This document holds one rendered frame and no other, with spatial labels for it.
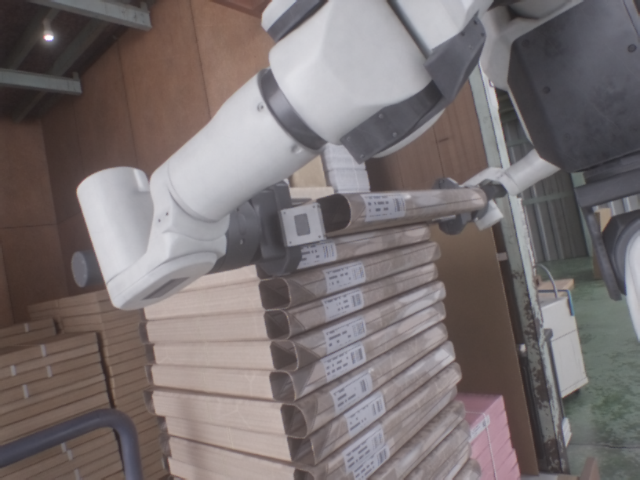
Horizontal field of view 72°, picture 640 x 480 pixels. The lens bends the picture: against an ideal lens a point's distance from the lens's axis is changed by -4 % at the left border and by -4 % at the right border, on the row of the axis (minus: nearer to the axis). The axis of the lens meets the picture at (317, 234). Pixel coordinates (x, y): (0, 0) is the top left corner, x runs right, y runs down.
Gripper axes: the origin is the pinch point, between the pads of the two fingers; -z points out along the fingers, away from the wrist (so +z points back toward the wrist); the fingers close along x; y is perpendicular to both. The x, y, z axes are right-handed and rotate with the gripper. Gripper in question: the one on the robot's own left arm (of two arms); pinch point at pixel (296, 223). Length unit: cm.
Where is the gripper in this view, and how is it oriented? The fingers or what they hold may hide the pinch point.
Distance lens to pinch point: 59.4
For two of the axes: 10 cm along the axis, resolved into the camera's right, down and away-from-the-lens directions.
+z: -6.3, 0.9, -7.7
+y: 7.5, -1.7, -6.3
